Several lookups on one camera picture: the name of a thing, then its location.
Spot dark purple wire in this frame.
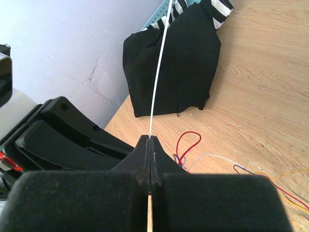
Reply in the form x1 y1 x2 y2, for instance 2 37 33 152
172 154 254 175

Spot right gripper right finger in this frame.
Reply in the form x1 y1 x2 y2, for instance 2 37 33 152
149 135 190 195

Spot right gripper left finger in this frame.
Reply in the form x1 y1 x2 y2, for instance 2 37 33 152
111 135 151 195

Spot white wire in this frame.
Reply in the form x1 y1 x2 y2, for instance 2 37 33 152
188 153 263 174

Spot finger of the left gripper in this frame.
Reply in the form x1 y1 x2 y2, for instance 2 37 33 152
41 96 134 156

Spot yellow wire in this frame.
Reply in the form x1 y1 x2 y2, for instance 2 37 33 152
253 169 309 232

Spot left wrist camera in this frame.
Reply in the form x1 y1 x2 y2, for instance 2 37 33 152
0 44 37 139

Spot white zip tie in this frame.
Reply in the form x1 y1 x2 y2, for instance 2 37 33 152
149 0 174 138

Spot black striped cloth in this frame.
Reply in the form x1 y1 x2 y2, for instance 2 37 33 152
123 0 234 117

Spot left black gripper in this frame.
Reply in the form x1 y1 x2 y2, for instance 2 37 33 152
0 104 126 193

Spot red wire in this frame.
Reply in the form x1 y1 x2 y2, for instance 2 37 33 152
175 131 309 211

